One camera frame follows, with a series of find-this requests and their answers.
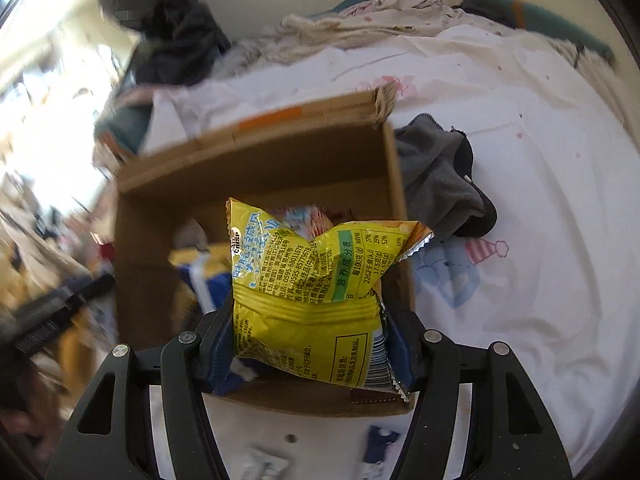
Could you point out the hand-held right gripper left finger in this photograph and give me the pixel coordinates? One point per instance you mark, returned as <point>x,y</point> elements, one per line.
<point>220,377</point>

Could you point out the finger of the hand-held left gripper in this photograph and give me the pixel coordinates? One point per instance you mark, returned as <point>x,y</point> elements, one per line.
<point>92,287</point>

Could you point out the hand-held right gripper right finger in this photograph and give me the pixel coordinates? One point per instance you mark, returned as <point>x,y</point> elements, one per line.
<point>402,355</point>

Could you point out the blue snack bag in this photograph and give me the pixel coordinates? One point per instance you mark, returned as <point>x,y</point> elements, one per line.
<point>207,280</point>

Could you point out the yellow snack bag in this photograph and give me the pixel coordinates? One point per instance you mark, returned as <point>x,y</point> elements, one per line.
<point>300,285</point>

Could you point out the cardboard box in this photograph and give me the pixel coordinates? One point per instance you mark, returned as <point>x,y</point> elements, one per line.
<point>280,160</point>

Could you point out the small blue white packet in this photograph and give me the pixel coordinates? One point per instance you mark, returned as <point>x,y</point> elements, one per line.
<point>380,445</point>

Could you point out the pink blue snack packet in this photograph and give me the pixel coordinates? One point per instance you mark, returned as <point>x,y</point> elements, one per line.
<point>305,220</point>

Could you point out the folded teal cloth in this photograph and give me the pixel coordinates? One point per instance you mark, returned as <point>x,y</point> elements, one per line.
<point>122,120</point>

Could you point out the grey cloth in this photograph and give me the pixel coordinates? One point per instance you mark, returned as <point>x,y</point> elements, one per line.
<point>435,175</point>

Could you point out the white printed bedsheet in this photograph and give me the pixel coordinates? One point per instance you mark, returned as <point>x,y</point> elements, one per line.
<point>525,210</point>

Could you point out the dark clothing pile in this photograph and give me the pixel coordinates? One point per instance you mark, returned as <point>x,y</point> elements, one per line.
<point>160,15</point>

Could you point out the floral cream blanket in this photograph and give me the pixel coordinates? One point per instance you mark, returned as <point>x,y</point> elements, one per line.
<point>360,25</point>

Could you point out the teal striped blanket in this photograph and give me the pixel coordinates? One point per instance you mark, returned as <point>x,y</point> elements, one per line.
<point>540,17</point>

